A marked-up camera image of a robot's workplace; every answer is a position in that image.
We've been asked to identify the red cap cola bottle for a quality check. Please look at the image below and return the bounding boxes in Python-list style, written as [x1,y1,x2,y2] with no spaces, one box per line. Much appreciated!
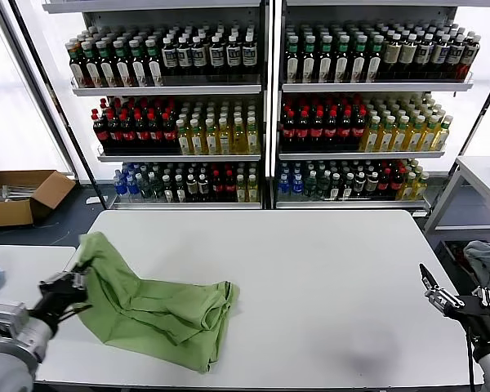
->
[377,167,392,199]
[309,109,325,150]
[223,170,237,203]
[92,114,112,150]
[147,113,164,149]
[210,170,224,203]
[162,113,177,149]
[295,109,311,150]
[350,109,367,150]
[337,109,353,150]
[120,113,136,149]
[390,167,405,199]
[134,113,150,149]
[323,109,339,150]
[106,113,123,149]
[281,109,297,150]

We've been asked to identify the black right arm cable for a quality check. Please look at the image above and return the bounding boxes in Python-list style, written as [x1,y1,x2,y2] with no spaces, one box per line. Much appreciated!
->
[466,328,474,392]

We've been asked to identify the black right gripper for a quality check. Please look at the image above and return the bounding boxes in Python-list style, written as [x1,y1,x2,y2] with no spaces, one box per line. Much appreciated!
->
[419,263,490,349]

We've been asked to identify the grey metal bottle rack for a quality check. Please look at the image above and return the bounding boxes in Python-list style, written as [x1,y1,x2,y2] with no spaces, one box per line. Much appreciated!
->
[275,0,474,212]
[42,0,270,212]

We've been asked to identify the black diagonal frame pole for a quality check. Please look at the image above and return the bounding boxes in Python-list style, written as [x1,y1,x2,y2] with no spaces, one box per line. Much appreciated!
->
[427,60,490,216]
[7,0,109,207]

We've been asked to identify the beige label dark bottle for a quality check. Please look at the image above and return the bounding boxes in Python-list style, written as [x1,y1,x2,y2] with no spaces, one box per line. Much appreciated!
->
[382,33,403,81]
[399,33,419,81]

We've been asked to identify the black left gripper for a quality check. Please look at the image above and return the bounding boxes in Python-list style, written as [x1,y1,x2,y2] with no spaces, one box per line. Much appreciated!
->
[29,261,92,328]

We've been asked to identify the brown cardboard box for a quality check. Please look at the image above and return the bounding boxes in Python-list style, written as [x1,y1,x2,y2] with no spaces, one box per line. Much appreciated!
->
[0,169,77,228]

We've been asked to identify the green polo shirt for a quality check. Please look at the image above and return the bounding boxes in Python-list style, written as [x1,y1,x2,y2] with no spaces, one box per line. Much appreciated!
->
[76,231,241,375]

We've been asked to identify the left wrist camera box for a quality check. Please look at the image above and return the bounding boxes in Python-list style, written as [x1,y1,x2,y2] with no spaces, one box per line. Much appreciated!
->
[0,301,30,330]

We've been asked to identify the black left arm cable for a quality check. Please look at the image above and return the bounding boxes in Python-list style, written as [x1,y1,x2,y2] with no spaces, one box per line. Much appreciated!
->
[59,302,94,324]

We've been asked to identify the green label tea bottle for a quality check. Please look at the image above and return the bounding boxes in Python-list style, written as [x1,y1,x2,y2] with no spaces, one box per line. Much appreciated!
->
[301,35,318,84]
[335,35,351,84]
[145,38,165,87]
[96,39,118,88]
[318,35,335,84]
[113,39,135,88]
[366,34,385,83]
[285,35,301,84]
[82,40,104,88]
[350,34,368,84]
[129,38,149,87]

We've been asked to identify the silver metal rods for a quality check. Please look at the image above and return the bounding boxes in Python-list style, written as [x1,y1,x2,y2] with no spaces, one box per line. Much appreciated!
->
[0,184,40,202]

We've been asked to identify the white blue label dark bottle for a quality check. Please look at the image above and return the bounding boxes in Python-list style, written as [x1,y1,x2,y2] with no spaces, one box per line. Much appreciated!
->
[162,35,178,77]
[430,33,451,81]
[176,35,193,77]
[415,33,434,81]
[191,35,207,77]
[209,35,225,77]
[226,34,243,76]
[242,33,258,76]
[459,35,482,81]
[445,33,466,81]

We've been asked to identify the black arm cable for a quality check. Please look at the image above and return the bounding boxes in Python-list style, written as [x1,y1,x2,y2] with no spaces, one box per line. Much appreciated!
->
[59,302,94,324]
[466,328,474,392]

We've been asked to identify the grey blue cloth pile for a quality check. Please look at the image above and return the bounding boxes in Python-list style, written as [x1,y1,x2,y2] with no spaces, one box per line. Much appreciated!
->
[463,239,490,287]

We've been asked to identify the grey metal frame table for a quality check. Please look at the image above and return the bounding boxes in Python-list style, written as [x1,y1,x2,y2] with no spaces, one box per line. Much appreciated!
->
[422,154,490,319]

